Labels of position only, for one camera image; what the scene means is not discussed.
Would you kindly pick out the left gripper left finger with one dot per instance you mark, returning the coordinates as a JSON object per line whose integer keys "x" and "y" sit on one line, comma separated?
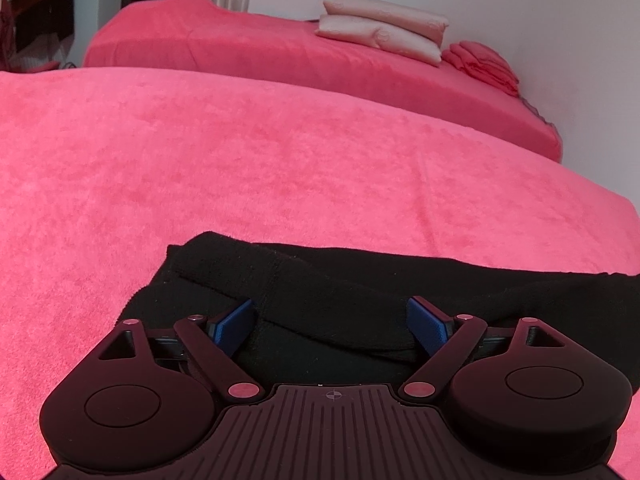
{"x": 145, "y": 397}

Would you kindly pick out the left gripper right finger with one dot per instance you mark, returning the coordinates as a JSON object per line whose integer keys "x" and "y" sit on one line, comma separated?
{"x": 530, "y": 386}

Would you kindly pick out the far pink bed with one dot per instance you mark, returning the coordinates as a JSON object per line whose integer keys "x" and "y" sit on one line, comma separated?
{"x": 199, "y": 36}

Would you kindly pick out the folded light pink quilt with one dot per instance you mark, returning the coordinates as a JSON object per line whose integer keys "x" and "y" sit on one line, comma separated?
{"x": 389, "y": 27}

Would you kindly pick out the folded pink blanket stack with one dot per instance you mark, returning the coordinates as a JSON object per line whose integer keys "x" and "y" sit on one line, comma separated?
{"x": 484, "y": 64}

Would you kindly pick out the black knit pants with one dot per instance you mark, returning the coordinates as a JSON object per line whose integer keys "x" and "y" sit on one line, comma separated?
{"x": 338, "y": 315}

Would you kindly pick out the hanging clothes rack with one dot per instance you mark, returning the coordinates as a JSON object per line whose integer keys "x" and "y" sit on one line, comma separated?
{"x": 32, "y": 31}

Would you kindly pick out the near pink bed blanket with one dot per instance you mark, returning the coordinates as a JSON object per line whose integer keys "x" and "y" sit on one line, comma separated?
{"x": 103, "y": 168}

